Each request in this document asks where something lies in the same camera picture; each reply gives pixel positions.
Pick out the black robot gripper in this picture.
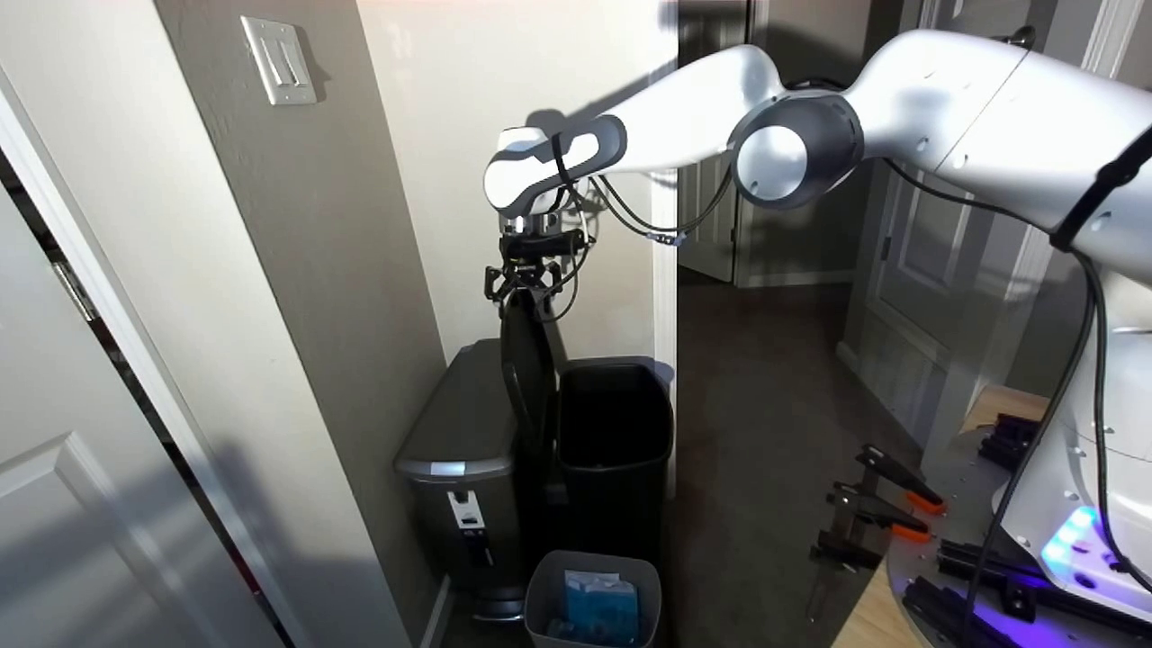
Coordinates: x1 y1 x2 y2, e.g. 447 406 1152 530
481 230 585 303

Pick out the black trash bin lid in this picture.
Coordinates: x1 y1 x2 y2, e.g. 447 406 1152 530
496 281 572 509

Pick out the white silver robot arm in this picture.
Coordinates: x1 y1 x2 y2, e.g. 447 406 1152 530
481 31 1152 286

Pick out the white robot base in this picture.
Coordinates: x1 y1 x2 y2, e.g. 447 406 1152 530
1002 269 1152 623

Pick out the black open trash bin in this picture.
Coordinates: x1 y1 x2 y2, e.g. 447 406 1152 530
553 359 673 561

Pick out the white closet door background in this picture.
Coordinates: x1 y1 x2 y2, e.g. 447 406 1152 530
675 163 736 286

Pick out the grey step trash can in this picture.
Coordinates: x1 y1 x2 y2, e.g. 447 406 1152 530
396 339 525 623

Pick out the small grey wastebasket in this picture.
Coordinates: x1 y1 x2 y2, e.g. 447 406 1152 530
525 550 662 648

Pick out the blue package in wastebasket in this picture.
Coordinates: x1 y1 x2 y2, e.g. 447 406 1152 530
560 569 638 646

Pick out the black orange bar clamp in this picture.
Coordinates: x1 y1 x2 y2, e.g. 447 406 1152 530
828 484 931 544
855 442 948 515

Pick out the grey panel door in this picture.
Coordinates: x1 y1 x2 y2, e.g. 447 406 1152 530
835 0 1082 448

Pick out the white door left foreground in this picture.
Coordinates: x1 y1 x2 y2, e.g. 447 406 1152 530
0 92 292 648

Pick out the black clamp on table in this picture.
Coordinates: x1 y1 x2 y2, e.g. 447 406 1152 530
903 542 1045 648

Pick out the white wall light switch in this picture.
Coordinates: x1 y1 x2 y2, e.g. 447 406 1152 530
240 19 315 110

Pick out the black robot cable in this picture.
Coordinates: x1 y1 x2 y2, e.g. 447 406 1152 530
956 124 1152 648

